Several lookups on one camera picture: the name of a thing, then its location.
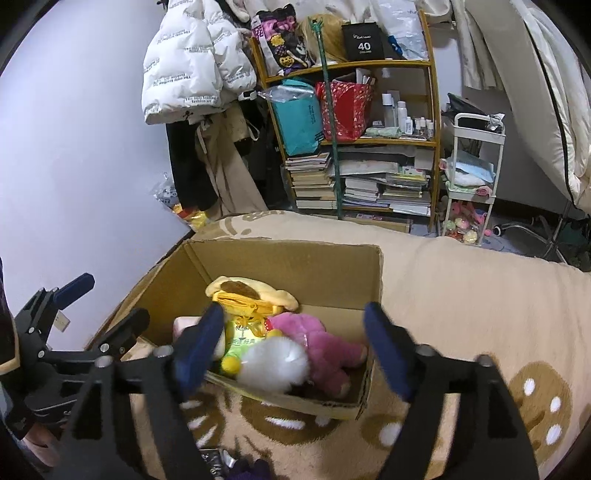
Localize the yellow dog plush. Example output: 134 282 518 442
205 276 300 333

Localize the white puffer jacket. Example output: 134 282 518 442
141 1 256 125

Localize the green pole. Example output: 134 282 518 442
308 19 344 220

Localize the white fluffy plush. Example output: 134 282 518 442
236 336 310 394

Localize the red gift bag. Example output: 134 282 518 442
331 80 374 142

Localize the white rolling cart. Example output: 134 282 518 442
440 113 506 246

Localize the wooden bookshelf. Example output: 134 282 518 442
249 1 441 219

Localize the teal bag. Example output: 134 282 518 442
259 79 324 156

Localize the stack of books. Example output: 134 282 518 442
286 145 434 217

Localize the beige coat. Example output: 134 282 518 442
195 102 267 220

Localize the pink swirl plush cushion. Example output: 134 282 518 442
172 316 201 340

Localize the purple-clothed doll plush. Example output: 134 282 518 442
226 458 276 480

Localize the beige patterned blanket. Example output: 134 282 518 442
85 209 591 480

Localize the green tissue pack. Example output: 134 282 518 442
221 317 267 377

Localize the cardboard box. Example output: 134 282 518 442
85 237 386 422

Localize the pink plush bear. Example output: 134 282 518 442
269 312 368 400

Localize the black box with 40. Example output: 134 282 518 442
342 22 385 61

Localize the beige curtain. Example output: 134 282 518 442
230 0 505 91

